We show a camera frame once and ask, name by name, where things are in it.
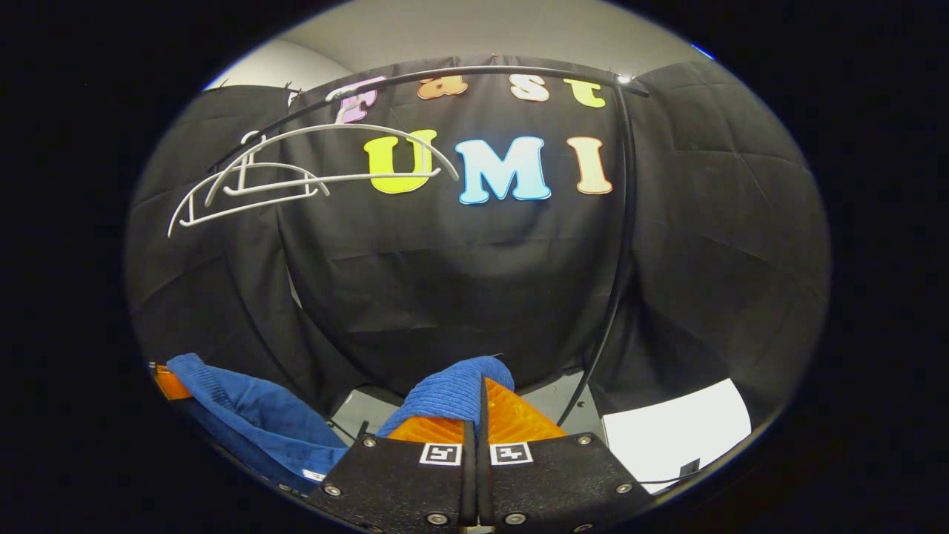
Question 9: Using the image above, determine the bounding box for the white plastic hanger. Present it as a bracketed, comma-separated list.
[168, 131, 331, 238]
[204, 82, 460, 208]

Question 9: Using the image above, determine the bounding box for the white flat board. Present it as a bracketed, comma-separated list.
[602, 378, 754, 495]

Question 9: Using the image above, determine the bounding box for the blue corduroy jacket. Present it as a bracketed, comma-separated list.
[165, 353, 515, 496]

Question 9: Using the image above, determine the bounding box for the black backdrop cloth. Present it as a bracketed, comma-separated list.
[125, 56, 831, 431]

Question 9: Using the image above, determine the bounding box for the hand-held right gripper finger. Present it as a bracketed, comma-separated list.
[478, 376, 658, 533]
[305, 415, 479, 531]

